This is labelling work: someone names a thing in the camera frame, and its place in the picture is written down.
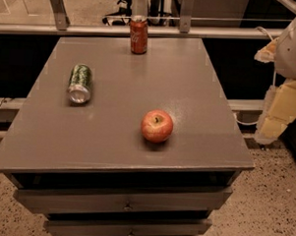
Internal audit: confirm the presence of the white cable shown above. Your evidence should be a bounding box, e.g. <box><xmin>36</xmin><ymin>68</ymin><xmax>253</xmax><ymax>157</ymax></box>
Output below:
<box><xmin>234</xmin><ymin>25</ymin><xmax>281</xmax><ymax>128</ymax></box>

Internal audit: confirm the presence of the grey drawer cabinet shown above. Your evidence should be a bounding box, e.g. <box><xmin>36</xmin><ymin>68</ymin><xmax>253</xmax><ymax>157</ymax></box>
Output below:
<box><xmin>0</xmin><ymin>37</ymin><xmax>254</xmax><ymax>236</ymax></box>

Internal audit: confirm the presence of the drawer knob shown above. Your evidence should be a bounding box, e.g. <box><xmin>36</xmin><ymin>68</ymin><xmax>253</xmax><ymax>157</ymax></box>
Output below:
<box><xmin>127</xmin><ymin>231</ymin><xmax>136</xmax><ymax>236</ymax></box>
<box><xmin>123</xmin><ymin>203</ymin><xmax>133</xmax><ymax>211</ymax></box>

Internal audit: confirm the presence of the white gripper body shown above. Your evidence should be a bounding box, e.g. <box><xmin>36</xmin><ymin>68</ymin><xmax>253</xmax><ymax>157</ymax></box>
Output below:
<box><xmin>274</xmin><ymin>18</ymin><xmax>296</xmax><ymax>80</ymax></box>

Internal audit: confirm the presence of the red coke can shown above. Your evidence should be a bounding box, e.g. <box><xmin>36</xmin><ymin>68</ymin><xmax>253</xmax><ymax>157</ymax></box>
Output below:
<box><xmin>130</xmin><ymin>15</ymin><xmax>148</xmax><ymax>55</ymax></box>

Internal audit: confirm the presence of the metal railing frame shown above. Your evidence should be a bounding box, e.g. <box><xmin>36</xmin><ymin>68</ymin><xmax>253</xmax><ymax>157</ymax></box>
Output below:
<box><xmin>0</xmin><ymin>0</ymin><xmax>296</xmax><ymax>47</ymax></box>

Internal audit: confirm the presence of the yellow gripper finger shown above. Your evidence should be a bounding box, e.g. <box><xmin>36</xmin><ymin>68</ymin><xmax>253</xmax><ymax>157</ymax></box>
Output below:
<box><xmin>254</xmin><ymin>38</ymin><xmax>278</xmax><ymax>63</ymax></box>
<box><xmin>254</xmin><ymin>79</ymin><xmax>296</xmax><ymax>145</ymax></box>

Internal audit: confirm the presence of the top drawer knob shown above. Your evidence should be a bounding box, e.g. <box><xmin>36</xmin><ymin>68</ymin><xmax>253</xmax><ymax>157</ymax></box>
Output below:
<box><xmin>123</xmin><ymin>203</ymin><xmax>133</xmax><ymax>211</ymax></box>

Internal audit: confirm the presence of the green soda can lying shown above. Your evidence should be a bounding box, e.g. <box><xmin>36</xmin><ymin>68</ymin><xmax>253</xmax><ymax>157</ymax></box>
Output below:
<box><xmin>68</xmin><ymin>64</ymin><xmax>91</xmax><ymax>104</ymax></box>

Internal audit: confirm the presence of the red apple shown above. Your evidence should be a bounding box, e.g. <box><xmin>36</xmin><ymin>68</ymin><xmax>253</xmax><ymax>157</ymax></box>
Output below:
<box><xmin>141</xmin><ymin>109</ymin><xmax>173</xmax><ymax>144</ymax></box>

